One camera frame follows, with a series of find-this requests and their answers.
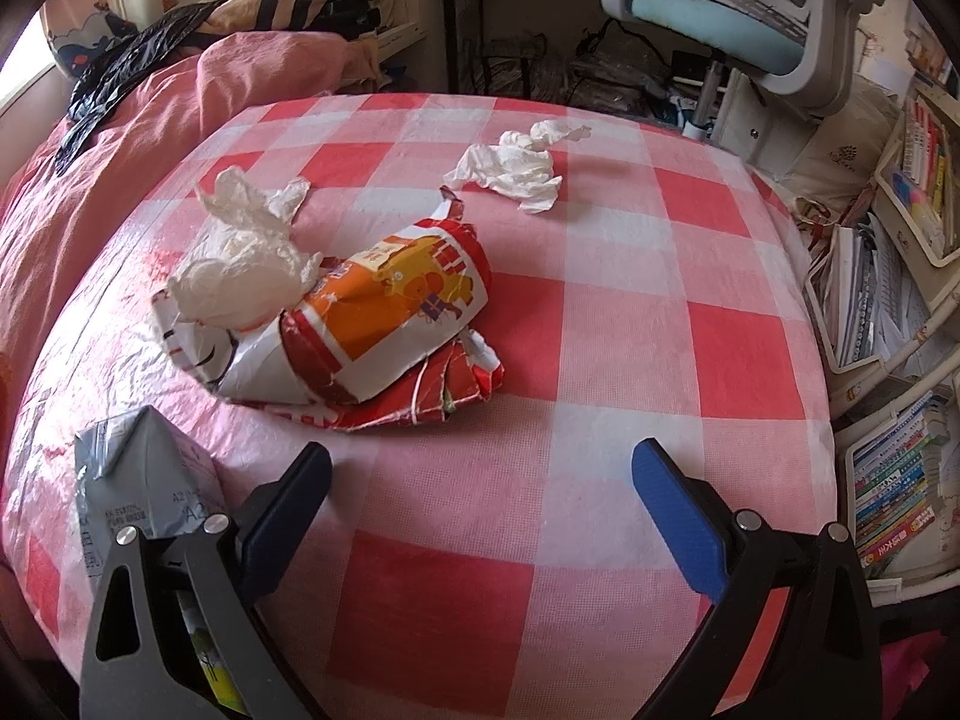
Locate pink checked tablecloth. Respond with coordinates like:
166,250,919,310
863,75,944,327
0,90,845,720

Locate crushed milk carton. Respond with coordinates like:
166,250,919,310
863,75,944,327
73,405,252,720

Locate grey blue office chair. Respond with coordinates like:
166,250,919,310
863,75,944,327
600,0,891,149

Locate cream storage cart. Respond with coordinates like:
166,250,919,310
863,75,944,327
872,79,960,269

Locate white tissue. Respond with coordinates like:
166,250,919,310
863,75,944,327
166,169,323,335
442,120,593,215

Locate stack of white papers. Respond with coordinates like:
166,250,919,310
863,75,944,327
805,208,940,370

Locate pink duvet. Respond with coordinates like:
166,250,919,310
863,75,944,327
0,30,376,406

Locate row of colourful books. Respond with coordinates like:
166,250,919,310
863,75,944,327
846,388,960,580

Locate clear bag with black straps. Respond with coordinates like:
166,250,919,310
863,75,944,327
480,34,572,100
570,37,677,119

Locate row of tall books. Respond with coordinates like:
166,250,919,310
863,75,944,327
904,15,960,85

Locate black puffer jacket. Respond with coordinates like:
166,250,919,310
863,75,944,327
56,0,226,173

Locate cartoon print curtain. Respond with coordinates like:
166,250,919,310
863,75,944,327
41,0,143,81

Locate red orange snack bag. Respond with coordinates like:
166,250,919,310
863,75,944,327
150,195,507,432

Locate beige black striped cloth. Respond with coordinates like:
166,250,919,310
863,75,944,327
202,0,385,40

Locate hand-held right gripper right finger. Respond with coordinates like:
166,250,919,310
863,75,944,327
630,439,877,720

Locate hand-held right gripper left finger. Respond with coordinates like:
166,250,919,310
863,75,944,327
79,441,335,720

